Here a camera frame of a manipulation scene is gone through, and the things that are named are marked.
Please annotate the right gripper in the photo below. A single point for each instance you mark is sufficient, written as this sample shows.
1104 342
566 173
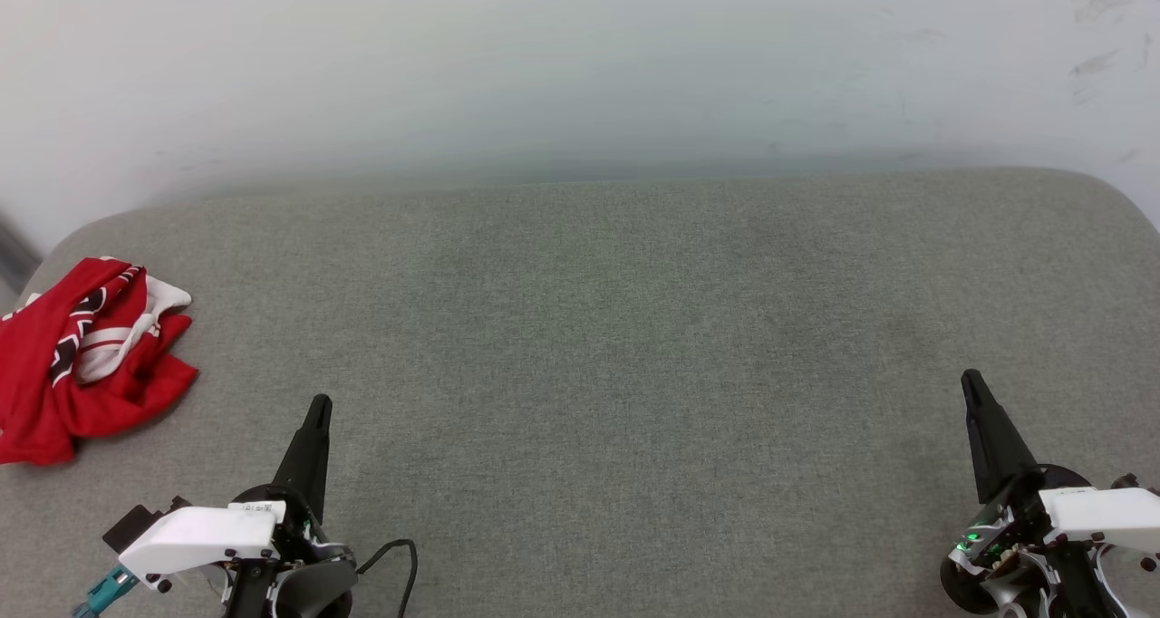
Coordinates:
1087 514

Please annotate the red white patterned garment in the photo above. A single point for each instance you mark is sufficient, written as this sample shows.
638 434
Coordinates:
136 390

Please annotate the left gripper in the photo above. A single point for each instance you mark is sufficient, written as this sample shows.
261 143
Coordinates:
199 538

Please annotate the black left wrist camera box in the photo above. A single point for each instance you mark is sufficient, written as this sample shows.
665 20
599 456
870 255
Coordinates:
136 526

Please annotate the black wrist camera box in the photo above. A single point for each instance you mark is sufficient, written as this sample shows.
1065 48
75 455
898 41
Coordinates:
1128 482
136 526

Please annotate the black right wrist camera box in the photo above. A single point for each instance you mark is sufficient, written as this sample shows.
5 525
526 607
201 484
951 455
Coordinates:
1128 482

